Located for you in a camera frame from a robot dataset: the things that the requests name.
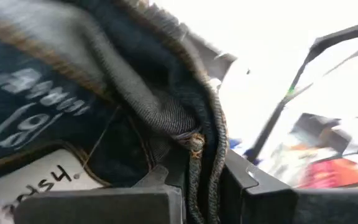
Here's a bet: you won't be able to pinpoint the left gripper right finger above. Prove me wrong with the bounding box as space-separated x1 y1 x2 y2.
218 149 358 224

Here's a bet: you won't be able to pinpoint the white paper jeans tag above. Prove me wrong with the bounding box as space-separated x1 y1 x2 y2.
0 149 105 224

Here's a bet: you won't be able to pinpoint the dark blue denim jeans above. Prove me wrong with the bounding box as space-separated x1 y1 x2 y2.
0 0 239 224

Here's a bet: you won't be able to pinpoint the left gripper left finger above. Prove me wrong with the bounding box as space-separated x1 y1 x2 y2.
13 164 186 224

